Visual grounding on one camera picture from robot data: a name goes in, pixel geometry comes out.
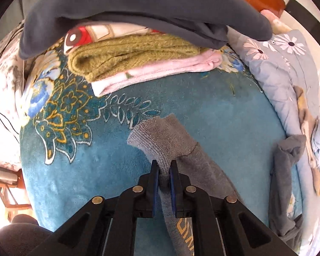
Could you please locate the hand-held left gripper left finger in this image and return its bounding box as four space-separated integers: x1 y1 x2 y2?
27 160 160 256

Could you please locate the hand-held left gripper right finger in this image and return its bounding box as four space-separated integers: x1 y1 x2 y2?
170 159 297 256

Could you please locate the grey sock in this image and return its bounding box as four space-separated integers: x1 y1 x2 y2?
127 113 238 256
268 135 307 254

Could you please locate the teal floral blanket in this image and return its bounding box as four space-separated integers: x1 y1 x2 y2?
19 38 304 256

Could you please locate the pink folded garment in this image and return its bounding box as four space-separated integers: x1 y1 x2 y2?
91 49 223 97

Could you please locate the grey crumpled sock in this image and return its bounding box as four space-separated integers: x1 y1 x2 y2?
268 135 307 254

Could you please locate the olive green folded towel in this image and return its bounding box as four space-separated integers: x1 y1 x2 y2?
68 34 206 83

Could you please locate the beige cloth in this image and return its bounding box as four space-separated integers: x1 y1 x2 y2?
293 85 320 196

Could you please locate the wooden chair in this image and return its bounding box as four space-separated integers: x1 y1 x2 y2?
0 169 32 223

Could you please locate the grey-blue floral quilt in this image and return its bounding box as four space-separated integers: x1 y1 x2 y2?
226 29 320 256

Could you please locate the red and white printed cloth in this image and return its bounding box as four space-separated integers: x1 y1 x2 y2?
63 23 160 56

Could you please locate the dark grey garment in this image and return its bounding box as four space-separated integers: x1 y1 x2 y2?
19 0 273 60

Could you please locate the white floral pillow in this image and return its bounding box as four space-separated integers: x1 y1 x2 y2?
0 21 26 170

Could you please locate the black cable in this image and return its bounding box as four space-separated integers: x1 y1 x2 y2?
0 28 23 143

